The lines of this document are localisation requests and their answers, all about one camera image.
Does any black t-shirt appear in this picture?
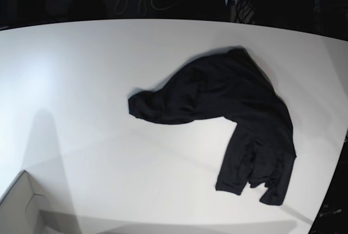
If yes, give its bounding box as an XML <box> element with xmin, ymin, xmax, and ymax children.
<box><xmin>128</xmin><ymin>47</ymin><xmax>296</xmax><ymax>206</ymax></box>

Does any white cardboard box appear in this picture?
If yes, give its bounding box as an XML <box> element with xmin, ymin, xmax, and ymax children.
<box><xmin>1</xmin><ymin>171</ymin><xmax>56</xmax><ymax>233</ymax></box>

